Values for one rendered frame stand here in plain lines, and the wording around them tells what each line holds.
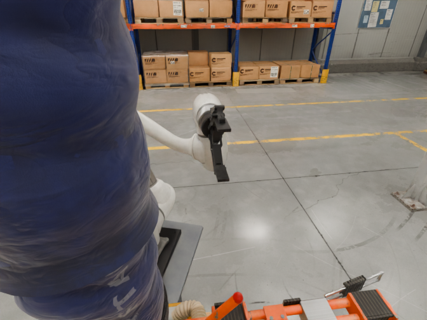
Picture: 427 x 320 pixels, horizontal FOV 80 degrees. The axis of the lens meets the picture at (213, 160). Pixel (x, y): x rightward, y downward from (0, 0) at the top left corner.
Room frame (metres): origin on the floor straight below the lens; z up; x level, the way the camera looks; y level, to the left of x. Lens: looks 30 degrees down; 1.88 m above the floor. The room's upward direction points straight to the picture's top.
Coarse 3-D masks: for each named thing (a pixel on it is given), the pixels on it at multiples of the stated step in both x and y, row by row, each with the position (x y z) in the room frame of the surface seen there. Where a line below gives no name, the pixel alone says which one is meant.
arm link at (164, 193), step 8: (152, 176) 1.13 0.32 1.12; (152, 184) 1.11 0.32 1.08; (160, 184) 1.13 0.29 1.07; (168, 184) 1.22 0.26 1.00; (152, 192) 1.07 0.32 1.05; (160, 192) 1.09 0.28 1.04; (168, 192) 1.14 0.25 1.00; (160, 200) 1.07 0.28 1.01; (168, 200) 1.11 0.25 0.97; (160, 208) 1.03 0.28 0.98; (168, 208) 1.08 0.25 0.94
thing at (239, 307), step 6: (216, 306) 0.36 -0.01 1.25; (240, 306) 0.36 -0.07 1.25; (246, 306) 0.36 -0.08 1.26; (234, 312) 0.35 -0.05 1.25; (240, 312) 0.35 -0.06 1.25; (246, 312) 0.34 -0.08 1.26; (222, 318) 0.33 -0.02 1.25; (228, 318) 0.33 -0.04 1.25; (234, 318) 0.33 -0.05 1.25; (240, 318) 0.33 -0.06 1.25; (246, 318) 0.33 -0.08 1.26
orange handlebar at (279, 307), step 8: (280, 304) 0.37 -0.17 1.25; (296, 304) 0.37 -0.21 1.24; (336, 304) 0.37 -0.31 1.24; (344, 304) 0.37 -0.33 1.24; (248, 312) 0.35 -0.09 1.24; (256, 312) 0.35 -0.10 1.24; (264, 312) 0.35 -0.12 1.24; (272, 312) 0.35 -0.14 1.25; (280, 312) 0.35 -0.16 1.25; (288, 312) 0.35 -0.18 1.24; (296, 312) 0.35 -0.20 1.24
